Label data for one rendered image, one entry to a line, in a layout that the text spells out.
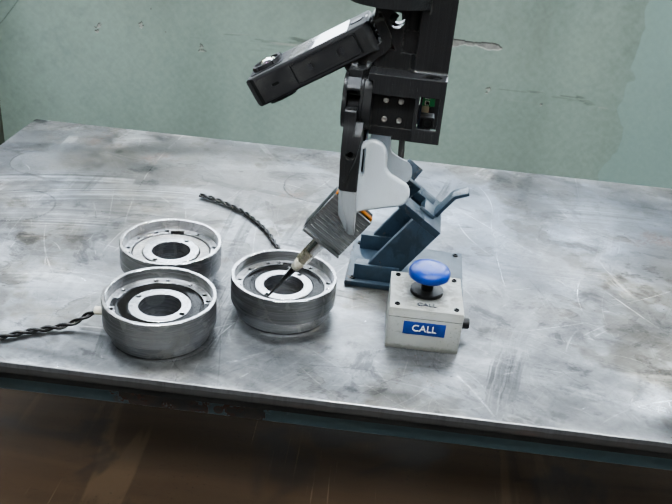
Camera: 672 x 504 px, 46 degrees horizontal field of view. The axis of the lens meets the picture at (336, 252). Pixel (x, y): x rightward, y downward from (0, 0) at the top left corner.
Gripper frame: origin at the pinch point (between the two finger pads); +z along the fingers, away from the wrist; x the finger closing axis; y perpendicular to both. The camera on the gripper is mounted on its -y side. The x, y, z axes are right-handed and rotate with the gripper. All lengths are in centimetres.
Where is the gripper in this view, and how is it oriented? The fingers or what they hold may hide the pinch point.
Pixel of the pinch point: (345, 213)
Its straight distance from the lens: 71.1
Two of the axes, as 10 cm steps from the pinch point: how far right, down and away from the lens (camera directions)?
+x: 1.3, -4.6, 8.8
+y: 9.9, 1.3, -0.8
